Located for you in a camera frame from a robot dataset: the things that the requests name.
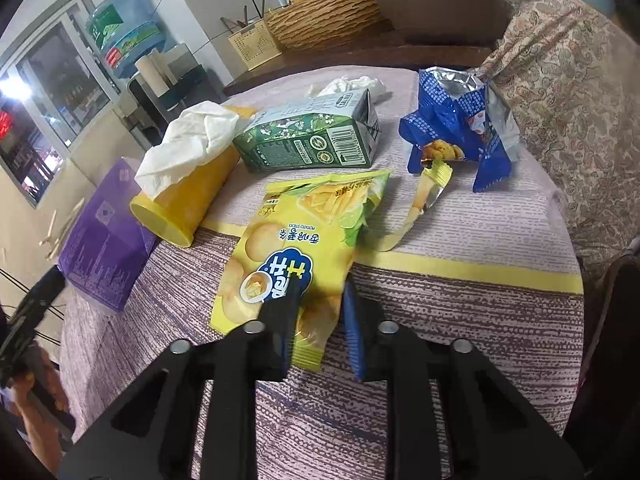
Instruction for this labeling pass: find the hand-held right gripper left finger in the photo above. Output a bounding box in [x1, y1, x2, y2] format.
[57, 280, 306, 480]

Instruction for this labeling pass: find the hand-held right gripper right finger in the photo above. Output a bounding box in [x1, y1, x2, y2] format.
[341, 280, 586, 480]

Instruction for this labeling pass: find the yellow snack bag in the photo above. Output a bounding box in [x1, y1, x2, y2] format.
[209, 170, 392, 372]

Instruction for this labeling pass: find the white tissue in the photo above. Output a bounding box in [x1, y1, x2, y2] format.
[305, 76, 392, 103]
[134, 101, 241, 198]

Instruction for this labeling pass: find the person's left hand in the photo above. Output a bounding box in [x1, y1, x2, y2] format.
[10, 345, 76, 461]

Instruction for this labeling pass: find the purple packet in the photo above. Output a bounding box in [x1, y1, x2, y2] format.
[57, 157, 161, 314]

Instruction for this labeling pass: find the yellow plastic cup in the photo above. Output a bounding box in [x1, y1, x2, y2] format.
[130, 145, 241, 249]

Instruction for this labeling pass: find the yellow torn wrapper strip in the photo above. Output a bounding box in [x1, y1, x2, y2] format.
[372, 160, 453, 253]

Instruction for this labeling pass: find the green drink carton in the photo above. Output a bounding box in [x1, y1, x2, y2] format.
[232, 87, 382, 173]

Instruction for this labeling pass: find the sliding window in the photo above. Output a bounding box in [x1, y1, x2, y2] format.
[0, 0, 126, 208]

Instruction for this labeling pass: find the blue snack bag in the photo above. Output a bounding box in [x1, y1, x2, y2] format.
[398, 66, 521, 194]

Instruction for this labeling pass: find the water dispenser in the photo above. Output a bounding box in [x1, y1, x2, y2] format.
[117, 42, 226, 136]

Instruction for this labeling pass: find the white paper cup stack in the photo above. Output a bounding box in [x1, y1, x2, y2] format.
[135, 50, 178, 98]

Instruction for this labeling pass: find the dark wooden counter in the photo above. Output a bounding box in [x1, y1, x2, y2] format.
[222, 20, 496, 97]

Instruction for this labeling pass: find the beige chopstick holder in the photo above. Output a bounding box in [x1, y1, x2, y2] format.
[227, 19, 283, 72]

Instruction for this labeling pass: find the blue water jug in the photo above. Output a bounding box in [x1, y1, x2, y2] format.
[86, 0, 167, 80]

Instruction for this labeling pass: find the woven basket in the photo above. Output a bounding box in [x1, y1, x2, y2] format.
[264, 0, 386, 52]

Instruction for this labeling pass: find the floral cloth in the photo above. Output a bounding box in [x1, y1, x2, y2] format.
[477, 0, 640, 281]

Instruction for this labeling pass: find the brown rice cooker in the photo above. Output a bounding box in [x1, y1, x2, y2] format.
[357, 0, 513, 46]

